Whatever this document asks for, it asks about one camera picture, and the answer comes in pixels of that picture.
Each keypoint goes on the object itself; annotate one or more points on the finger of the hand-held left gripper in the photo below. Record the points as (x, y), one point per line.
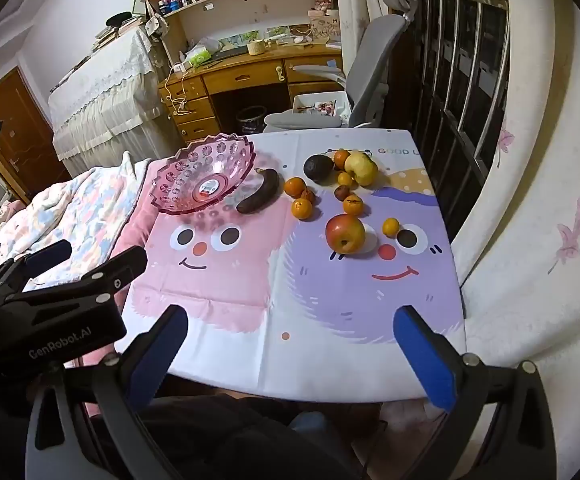
(44, 257)
(114, 272)

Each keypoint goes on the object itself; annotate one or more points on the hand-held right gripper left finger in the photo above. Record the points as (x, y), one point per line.
(155, 360)

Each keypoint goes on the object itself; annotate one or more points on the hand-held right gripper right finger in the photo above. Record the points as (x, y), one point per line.
(426, 360)

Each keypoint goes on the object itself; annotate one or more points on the pink plastic fruit bowl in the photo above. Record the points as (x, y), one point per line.
(202, 180)

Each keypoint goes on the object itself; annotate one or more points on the small yellow-orange citrus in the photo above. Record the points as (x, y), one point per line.
(345, 179)

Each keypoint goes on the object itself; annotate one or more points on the yellow-green apple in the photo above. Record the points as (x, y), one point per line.
(362, 168)

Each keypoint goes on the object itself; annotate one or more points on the dark green avocado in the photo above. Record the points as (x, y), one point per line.
(318, 167)

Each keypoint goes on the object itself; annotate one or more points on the pink blanket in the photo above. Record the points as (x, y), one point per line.
(134, 230)

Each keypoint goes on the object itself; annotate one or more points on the pastel floral blanket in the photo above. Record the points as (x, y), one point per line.
(69, 210)

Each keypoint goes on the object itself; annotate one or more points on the cartoon printed tablecloth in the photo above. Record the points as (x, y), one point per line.
(270, 285)

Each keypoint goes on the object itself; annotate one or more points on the brown wooden door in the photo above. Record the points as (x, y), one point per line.
(9, 125)

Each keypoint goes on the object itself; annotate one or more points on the white butterfly curtain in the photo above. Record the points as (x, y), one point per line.
(520, 260)

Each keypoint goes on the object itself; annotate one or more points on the red apple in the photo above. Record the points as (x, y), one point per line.
(345, 233)

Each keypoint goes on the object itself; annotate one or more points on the dark overripe banana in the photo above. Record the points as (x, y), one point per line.
(260, 191)

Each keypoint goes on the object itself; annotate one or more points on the white lace cover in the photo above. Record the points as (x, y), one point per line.
(104, 100)

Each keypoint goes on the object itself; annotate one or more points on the brown wrinkled fruit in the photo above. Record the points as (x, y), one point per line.
(342, 193)

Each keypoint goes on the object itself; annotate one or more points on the dark waste bin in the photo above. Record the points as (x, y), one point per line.
(252, 120)

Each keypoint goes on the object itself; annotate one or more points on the large orange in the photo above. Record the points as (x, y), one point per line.
(341, 158)

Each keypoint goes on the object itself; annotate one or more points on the wooden desk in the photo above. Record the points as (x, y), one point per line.
(235, 77)

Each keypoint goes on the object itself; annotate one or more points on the green tissue pack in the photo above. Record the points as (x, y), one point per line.
(197, 56)

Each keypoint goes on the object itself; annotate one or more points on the black hat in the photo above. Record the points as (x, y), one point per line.
(118, 19)

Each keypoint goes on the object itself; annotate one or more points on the metal window grille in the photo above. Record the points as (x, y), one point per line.
(450, 110)

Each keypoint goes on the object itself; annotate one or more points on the beige mug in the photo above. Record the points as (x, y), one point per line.
(256, 48)

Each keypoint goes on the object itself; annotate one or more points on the wooden bookshelf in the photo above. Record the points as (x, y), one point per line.
(250, 15)

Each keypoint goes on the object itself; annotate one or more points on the grey office chair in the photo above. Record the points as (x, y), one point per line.
(370, 60)

